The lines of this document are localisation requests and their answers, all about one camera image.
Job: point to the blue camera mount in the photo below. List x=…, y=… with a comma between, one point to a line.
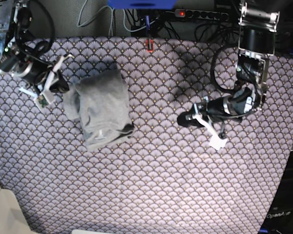
x=142, y=4

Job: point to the blue clamp handle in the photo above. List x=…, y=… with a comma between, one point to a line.
x=147, y=23

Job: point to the white foam board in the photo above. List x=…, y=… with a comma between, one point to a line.
x=12, y=220

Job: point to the light grey T-shirt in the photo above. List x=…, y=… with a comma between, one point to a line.
x=101, y=104

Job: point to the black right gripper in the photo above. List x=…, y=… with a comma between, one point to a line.
x=36, y=74

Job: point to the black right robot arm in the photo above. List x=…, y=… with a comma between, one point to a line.
x=16, y=57

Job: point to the red table clamp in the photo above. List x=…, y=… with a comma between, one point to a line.
x=149, y=45

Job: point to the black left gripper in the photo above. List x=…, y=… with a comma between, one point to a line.
x=210, y=111

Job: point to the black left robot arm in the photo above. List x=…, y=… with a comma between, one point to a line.
x=256, y=43

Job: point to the white camera bracket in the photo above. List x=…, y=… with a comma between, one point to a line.
x=217, y=140
x=45, y=97

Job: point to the black OpenArm box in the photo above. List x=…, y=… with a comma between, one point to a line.
x=279, y=219

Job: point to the black power strip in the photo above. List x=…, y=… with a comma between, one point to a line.
x=201, y=15

